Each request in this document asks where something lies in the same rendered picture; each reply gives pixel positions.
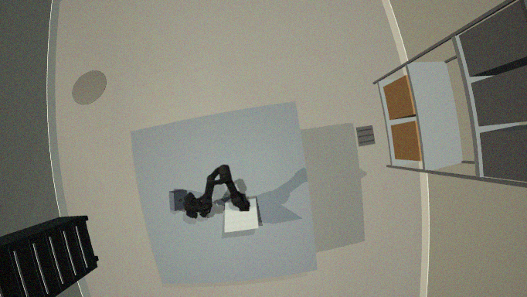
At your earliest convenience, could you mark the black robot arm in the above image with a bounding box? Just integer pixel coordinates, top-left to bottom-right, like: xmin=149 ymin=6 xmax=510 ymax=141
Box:
xmin=184 ymin=165 xmax=250 ymax=219

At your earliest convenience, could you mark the dark grey square panel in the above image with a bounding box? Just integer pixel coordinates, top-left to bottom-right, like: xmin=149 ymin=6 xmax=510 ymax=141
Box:
xmin=169 ymin=189 xmax=186 ymax=211

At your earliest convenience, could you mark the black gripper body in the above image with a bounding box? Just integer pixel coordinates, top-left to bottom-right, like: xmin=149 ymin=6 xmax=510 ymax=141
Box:
xmin=184 ymin=192 xmax=208 ymax=217

